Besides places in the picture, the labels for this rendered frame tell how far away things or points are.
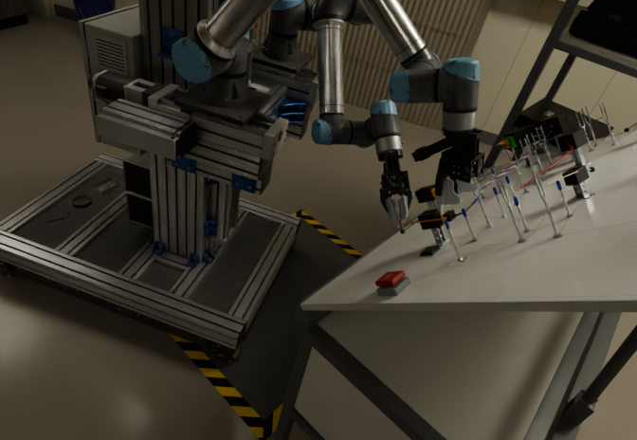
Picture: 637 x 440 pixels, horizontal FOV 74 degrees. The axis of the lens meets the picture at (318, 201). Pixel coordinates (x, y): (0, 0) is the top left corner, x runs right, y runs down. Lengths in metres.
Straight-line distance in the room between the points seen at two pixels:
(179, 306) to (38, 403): 0.60
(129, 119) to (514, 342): 1.32
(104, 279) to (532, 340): 1.66
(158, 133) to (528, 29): 3.44
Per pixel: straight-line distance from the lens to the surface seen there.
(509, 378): 1.33
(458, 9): 4.10
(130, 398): 2.00
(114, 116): 1.46
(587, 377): 1.18
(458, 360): 1.29
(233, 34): 1.12
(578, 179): 1.17
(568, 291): 0.77
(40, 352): 2.20
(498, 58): 4.26
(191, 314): 1.91
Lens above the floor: 1.76
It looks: 37 degrees down
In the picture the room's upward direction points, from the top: 13 degrees clockwise
